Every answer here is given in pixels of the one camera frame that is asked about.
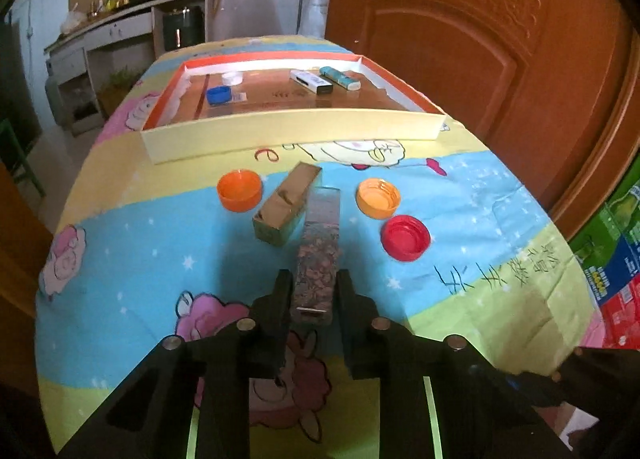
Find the potted green plant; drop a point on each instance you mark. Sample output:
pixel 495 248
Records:
pixel 120 86

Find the yellow oil bottle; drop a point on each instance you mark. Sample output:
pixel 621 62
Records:
pixel 111 1

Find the carved wooden door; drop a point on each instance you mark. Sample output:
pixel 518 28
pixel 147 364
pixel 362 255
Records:
pixel 475 39

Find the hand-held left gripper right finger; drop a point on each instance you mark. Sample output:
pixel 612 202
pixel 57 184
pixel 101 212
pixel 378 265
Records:
pixel 346 301

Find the white plastic bag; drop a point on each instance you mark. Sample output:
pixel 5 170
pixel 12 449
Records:
pixel 73 20

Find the teal lighter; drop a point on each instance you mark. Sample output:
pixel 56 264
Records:
pixel 340 78

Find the white bottle cap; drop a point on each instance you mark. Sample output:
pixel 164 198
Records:
pixel 233 78

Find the blue printed drink carton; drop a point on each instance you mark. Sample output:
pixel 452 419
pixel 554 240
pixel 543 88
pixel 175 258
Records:
pixel 620 269

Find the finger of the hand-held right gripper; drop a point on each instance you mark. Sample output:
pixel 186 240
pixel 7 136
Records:
pixel 590 374

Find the small gold box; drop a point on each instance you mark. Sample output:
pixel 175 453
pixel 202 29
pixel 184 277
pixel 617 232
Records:
pixel 285 204

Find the yellow-orange bottle cap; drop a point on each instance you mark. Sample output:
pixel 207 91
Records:
pixel 378 197

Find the grey kitchen counter desk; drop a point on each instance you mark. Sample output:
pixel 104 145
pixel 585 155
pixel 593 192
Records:
pixel 110 31

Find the red bottle cap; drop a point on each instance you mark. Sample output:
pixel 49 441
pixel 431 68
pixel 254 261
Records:
pixel 405 238

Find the blue bottle cap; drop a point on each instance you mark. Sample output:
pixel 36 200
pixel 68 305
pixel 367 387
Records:
pixel 219 96

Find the clear glitter-filled box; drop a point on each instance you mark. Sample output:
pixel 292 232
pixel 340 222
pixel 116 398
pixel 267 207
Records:
pixel 320 249

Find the green metal chair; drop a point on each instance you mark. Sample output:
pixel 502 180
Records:
pixel 22 159

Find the red printed drink carton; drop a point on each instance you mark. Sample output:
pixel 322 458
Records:
pixel 622 321

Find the shallow cardboard tray orange rim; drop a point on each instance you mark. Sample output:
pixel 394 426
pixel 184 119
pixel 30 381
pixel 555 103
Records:
pixel 300 126

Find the white printed lighter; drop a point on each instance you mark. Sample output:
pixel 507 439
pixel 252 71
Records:
pixel 310 81

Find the orange bottle cap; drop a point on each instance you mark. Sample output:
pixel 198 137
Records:
pixel 240 190

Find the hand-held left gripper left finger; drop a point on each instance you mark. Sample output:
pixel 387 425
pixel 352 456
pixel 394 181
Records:
pixel 282 301

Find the cartoon sheep printed tablecloth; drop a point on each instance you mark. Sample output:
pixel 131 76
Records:
pixel 150 249

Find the green printed drink carton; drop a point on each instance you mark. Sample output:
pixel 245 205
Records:
pixel 610 219

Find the wooden door frame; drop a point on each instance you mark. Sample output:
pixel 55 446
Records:
pixel 17 289

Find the grey gas cylinder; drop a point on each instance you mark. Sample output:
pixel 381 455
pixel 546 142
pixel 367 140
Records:
pixel 56 99

